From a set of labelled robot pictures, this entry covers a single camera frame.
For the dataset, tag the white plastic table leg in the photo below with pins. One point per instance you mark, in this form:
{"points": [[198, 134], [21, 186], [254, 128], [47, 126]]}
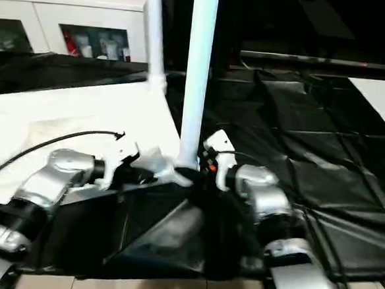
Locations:
{"points": [[155, 29], [199, 65]]}

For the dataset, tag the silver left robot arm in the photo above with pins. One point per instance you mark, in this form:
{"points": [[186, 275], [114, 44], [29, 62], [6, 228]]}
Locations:
{"points": [[30, 193]]}

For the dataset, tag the black mat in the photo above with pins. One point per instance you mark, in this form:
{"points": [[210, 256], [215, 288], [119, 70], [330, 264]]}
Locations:
{"points": [[311, 153]]}

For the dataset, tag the black box with tan label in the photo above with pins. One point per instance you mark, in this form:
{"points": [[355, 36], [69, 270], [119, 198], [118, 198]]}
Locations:
{"points": [[178, 24]]}

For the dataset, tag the red bottle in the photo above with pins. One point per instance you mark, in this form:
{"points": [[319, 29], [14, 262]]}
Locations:
{"points": [[69, 43]]}

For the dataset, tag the white flat board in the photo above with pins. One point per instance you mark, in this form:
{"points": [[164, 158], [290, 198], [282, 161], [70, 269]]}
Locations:
{"points": [[383, 105]]}

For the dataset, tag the white cabinet with glass doors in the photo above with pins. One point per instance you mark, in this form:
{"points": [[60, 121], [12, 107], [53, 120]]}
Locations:
{"points": [[57, 3]]}

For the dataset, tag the dark metal rail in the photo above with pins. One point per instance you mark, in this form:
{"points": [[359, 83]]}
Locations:
{"points": [[324, 61]]}

